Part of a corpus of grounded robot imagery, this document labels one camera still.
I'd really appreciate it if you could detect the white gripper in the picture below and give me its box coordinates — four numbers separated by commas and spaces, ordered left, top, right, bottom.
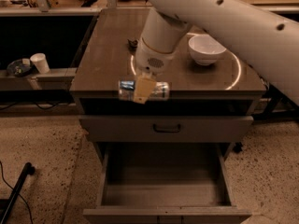
133, 39, 175, 104

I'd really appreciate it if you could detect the crushed redbull can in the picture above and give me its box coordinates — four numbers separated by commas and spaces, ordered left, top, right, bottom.
119, 80, 170, 101

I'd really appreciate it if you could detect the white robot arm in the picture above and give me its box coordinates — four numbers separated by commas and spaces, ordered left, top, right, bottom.
135, 0, 299, 105

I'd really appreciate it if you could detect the grey drawer cabinet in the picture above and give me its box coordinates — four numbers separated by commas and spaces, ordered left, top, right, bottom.
71, 8, 265, 224

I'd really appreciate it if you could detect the open bottom drawer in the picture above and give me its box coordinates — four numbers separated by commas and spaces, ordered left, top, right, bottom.
83, 143, 251, 224

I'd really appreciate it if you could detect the dark snack bar wrapper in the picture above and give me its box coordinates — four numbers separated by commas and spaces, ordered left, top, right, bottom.
128, 40, 138, 50

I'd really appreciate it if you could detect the white bowl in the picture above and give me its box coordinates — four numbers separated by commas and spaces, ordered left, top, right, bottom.
188, 35, 226, 65

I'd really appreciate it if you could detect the white paper cup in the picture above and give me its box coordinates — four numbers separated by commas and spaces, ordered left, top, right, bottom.
30, 53, 50, 74

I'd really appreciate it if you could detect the dark round dish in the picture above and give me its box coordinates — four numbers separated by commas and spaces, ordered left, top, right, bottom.
7, 58, 33, 77

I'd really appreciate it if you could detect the black pole on floor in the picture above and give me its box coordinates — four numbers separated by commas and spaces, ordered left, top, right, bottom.
0, 162, 36, 224

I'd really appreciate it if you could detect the closed drawer with handle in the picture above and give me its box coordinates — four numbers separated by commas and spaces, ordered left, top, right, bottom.
79, 116, 253, 143

